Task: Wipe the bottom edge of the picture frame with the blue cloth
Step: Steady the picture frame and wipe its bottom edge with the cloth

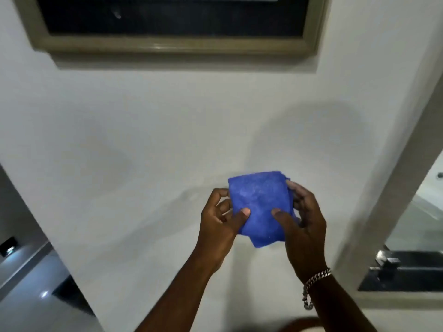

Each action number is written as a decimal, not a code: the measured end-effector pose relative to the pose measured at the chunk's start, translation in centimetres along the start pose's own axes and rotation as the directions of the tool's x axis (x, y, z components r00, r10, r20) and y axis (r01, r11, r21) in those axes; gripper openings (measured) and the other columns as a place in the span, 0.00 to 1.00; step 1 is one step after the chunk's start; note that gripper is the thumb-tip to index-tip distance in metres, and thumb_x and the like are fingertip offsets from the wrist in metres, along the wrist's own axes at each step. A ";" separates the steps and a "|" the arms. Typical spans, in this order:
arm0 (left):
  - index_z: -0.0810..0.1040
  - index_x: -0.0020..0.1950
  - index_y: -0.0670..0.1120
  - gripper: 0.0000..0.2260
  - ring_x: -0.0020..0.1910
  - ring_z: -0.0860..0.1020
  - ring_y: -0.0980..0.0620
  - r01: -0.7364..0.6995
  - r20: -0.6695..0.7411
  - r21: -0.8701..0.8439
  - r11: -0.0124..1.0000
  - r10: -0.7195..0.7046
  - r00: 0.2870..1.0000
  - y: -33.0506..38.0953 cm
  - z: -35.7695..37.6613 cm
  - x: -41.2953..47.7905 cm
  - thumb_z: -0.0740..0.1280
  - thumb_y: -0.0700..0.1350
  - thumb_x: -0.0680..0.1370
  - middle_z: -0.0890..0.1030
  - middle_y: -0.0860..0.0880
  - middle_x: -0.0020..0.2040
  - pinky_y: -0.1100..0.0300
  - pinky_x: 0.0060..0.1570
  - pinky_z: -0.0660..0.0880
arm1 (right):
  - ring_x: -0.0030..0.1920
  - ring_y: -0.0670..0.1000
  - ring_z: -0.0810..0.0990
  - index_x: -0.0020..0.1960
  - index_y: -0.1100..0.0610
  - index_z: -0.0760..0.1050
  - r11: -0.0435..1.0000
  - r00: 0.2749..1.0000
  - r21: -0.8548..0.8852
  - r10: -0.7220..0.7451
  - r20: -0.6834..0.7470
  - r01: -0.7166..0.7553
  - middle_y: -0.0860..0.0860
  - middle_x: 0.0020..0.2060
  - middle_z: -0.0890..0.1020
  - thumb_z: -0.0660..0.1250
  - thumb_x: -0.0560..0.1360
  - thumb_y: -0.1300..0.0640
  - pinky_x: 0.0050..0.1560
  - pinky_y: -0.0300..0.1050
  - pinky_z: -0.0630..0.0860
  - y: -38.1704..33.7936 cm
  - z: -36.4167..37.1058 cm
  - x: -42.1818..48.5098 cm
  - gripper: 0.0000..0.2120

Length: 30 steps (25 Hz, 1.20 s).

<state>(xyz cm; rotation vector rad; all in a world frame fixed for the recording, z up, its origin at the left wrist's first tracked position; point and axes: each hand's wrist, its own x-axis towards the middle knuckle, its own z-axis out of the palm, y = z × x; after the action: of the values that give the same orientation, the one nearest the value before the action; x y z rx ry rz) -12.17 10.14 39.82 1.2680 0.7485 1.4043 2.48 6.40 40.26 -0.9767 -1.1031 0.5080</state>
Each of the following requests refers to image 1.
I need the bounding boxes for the person's left hand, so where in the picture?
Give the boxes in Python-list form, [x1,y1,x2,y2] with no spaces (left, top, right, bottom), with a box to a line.
[195,188,251,274]

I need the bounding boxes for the person's right hand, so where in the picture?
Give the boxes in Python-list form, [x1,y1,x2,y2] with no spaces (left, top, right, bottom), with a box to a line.
[271,180,328,283]

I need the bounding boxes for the blue microfiber cloth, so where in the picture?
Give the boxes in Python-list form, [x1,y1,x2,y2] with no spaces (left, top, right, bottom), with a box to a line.
[228,171,301,249]

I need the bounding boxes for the person's left forearm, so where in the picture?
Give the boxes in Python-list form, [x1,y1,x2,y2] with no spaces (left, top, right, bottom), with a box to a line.
[134,252,214,332]

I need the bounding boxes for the person's right forearm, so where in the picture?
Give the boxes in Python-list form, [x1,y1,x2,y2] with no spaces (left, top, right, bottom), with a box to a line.
[305,270,378,332]

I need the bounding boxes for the beige framed mirror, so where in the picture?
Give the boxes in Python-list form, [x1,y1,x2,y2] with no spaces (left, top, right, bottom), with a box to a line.
[332,65,443,310]

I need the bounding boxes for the silver chain bracelet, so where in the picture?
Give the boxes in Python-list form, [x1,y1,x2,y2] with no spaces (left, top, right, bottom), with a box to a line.
[302,268,332,310]

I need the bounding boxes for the gold framed wall picture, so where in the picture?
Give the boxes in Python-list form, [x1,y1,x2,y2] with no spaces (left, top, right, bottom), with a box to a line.
[12,0,329,56]

